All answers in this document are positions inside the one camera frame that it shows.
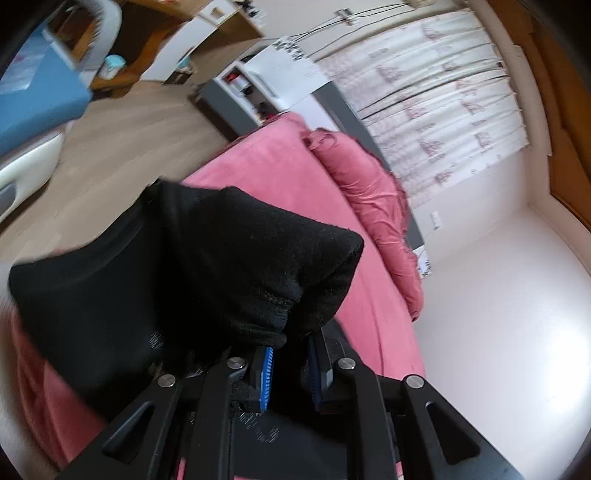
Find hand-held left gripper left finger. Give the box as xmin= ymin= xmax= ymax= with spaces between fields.
xmin=58 ymin=344 xmax=278 ymax=480

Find black pants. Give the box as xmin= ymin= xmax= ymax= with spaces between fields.
xmin=8 ymin=180 xmax=384 ymax=480

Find brown wooden door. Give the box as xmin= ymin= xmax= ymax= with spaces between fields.
xmin=489 ymin=0 xmax=591 ymax=222

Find red crumpled duvet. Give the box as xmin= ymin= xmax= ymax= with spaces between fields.
xmin=302 ymin=128 xmax=426 ymax=321

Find blue chair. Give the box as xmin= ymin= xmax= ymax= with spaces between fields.
xmin=0 ymin=23 xmax=93 ymax=222

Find white patterned curtain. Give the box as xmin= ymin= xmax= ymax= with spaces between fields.
xmin=318 ymin=9 xmax=529 ymax=208

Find white flower-print nightstand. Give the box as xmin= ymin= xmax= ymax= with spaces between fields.
xmin=189 ymin=37 xmax=333 ymax=141
xmin=413 ymin=247 xmax=435 ymax=278

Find white teal lidded jar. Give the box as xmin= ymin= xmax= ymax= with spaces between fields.
xmin=102 ymin=54 xmax=126 ymax=79

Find grey curved chair back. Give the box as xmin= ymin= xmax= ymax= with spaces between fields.
xmin=46 ymin=0 xmax=124 ymax=88

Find brown wooden desk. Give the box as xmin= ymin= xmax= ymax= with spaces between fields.
xmin=46 ymin=0 xmax=264 ymax=97

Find grey bed headboard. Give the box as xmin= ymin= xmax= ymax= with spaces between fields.
xmin=311 ymin=85 xmax=426 ymax=250

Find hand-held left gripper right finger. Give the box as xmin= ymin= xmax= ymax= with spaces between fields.
xmin=301 ymin=330 xmax=527 ymax=480

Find red plush bed cover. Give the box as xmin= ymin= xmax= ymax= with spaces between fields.
xmin=9 ymin=113 xmax=426 ymax=480

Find white desk cabinet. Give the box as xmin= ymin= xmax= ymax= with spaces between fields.
xmin=141 ymin=9 xmax=236 ymax=84

